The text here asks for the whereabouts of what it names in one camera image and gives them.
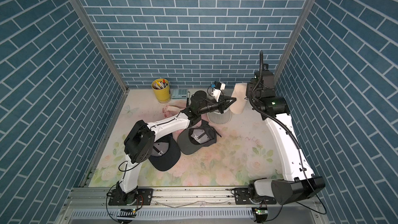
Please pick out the black marker pen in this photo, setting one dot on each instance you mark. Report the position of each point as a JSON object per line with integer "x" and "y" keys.
{"x": 188, "y": 98}

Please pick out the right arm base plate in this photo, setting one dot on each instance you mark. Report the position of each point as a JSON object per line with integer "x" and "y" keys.
{"x": 242, "y": 196}

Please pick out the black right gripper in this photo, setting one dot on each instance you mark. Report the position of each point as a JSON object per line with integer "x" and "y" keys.
{"x": 250, "y": 89}

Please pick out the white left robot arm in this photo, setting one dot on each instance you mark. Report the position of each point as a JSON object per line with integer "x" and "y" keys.
{"x": 154, "y": 140}

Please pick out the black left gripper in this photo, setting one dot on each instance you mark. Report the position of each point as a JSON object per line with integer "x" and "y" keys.
{"x": 222, "y": 106}

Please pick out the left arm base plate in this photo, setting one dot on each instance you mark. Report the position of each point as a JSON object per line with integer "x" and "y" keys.
{"x": 138, "y": 197}

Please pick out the black baseball cap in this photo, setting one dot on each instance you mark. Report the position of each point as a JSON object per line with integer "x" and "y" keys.
{"x": 165, "y": 153}

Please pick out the pink baseball cap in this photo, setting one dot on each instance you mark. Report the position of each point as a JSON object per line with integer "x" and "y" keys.
{"x": 174, "y": 110}

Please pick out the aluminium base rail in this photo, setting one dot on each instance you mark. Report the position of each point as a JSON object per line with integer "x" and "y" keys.
{"x": 179, "y": 205}

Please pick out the beige Colorado baseball cap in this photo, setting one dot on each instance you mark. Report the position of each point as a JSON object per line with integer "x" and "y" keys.
{"x": 239, "y": 93}

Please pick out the yellow pen holder cup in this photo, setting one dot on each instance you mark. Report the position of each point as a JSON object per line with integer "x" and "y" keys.
{"x": 161, "y": 89}

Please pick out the cream white baseball cap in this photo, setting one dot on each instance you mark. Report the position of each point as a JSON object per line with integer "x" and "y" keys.
{"x": 217, "y": 117}

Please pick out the grey baseball cap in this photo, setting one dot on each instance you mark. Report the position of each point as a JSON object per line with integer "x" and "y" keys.
{"x": 192, "y": 139}

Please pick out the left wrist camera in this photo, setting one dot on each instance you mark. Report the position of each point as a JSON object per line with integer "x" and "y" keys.
{"x": 217, "y": 87}

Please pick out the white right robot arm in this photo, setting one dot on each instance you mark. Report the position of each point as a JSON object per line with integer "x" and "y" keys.
{"x": 299, "y": 181}

